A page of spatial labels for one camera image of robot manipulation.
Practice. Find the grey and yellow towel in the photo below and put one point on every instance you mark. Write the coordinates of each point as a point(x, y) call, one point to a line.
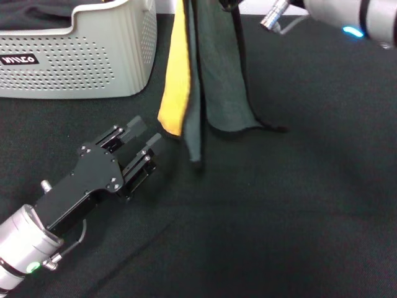
point(217, 77)

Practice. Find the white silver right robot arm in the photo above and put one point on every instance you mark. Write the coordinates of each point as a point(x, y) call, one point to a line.
point(341, 15)

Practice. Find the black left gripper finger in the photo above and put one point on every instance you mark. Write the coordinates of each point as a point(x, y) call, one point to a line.
point(136, 125)
point(156, 144)

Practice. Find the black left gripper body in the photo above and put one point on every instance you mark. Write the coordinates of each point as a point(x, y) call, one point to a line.
point(90, 177)

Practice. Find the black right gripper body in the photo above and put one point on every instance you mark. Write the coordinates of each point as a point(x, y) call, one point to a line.
point(297, 3)

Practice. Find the black tablecloth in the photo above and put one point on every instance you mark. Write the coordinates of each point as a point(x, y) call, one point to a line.
point(279, 201)

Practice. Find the grey perforated storage box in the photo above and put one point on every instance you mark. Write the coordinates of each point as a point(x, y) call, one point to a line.
point(77, 62)

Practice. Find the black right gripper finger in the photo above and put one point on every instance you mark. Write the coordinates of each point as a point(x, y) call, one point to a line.
point(229, 4)

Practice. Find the black cloth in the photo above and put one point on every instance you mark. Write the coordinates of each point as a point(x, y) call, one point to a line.
point(34, 15)

